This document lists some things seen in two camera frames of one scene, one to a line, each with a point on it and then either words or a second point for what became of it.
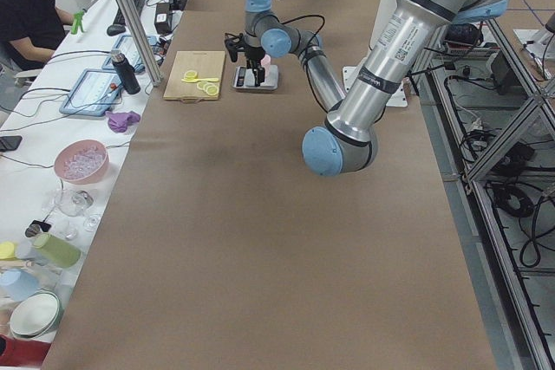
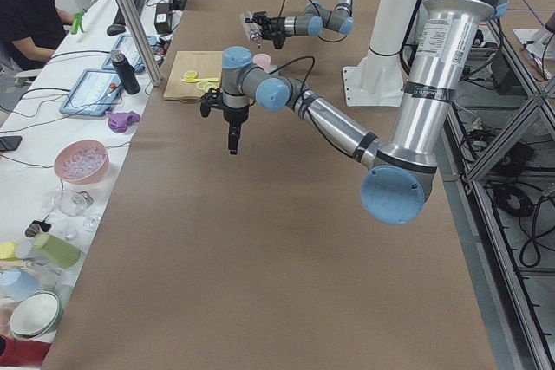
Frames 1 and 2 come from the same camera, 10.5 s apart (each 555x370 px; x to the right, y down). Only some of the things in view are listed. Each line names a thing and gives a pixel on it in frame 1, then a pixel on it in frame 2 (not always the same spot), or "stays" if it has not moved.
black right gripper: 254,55 → 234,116
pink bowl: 82,161 stays
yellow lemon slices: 208,85 stays
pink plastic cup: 265,62 stays
